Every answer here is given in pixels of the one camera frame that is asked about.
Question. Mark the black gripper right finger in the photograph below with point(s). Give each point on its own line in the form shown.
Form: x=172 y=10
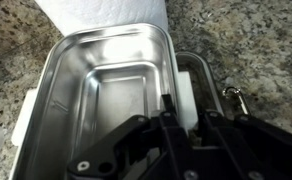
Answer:
x=251 y=148

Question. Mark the white paper towel roll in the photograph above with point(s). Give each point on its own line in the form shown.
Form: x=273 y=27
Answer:
x=70 y=16

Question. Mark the white steel lunch box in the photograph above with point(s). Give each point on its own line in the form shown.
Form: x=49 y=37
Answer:
x=92 y=82

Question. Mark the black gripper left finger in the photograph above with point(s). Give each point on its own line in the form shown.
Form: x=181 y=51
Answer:
x=112 y=156

